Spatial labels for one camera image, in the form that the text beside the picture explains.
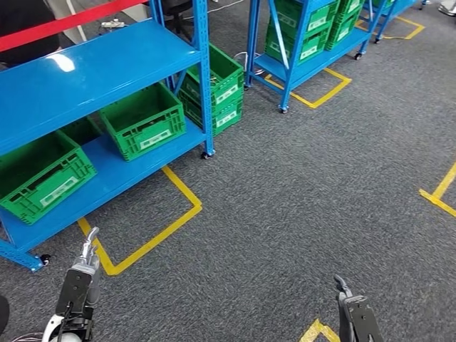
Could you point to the green plastic crate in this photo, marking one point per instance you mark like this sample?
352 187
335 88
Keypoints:
228 118
351 5
228 94
343 30
153 137
320 21
313 49
53 189

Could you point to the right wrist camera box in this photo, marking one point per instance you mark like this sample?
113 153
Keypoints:
362 321

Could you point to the black office chair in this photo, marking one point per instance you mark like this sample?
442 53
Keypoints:
178 16

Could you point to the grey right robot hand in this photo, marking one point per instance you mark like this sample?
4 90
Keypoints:
342 307

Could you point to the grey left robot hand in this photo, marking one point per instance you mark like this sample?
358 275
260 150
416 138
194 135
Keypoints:
95 283

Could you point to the blue metal shelf rack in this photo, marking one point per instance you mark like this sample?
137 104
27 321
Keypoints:
402 5
89 71
285 71

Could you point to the white power strip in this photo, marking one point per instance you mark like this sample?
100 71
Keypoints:
113 23

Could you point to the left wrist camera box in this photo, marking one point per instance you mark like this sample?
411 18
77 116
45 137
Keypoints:
72 290

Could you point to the yellow floor tape square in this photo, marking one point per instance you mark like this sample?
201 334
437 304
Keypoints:
337 90
313 333
417 32
436 202

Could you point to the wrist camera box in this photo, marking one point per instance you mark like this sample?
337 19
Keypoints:
72 290
362 321

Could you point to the person's foot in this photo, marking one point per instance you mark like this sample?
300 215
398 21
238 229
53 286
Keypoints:
448 8

